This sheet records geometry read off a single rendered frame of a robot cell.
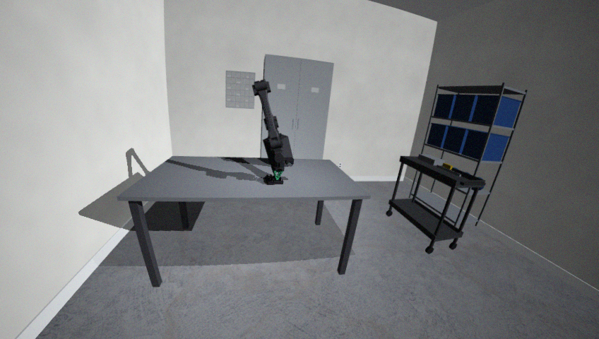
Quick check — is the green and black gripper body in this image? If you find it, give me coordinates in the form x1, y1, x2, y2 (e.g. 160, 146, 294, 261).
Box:
271, 159, 285, 172

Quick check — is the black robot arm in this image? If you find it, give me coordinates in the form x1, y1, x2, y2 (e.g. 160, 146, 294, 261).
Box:
252, 80, 294, 167

